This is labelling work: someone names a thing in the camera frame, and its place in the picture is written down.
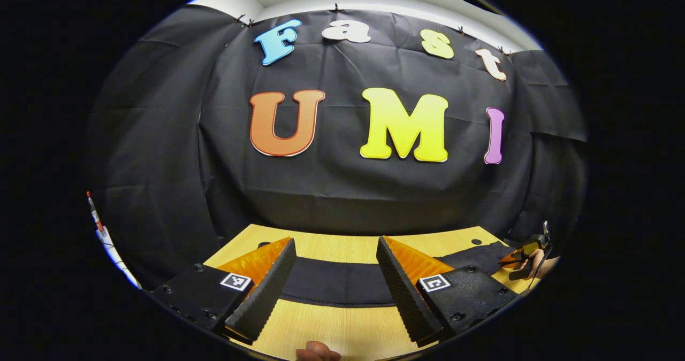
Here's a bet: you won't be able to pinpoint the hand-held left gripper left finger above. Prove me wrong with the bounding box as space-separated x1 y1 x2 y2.
150 237 298 345

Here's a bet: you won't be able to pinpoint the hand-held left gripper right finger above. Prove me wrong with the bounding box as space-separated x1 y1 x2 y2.
376 236 520 344

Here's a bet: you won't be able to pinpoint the dark blue jeans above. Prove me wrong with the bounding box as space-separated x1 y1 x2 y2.
280 241 519 309

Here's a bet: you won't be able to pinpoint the black backdrop cloth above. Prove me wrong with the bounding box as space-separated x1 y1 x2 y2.
86 4 588 289

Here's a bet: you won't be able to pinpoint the thin white red rod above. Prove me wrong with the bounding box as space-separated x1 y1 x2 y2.
86 191 143 290

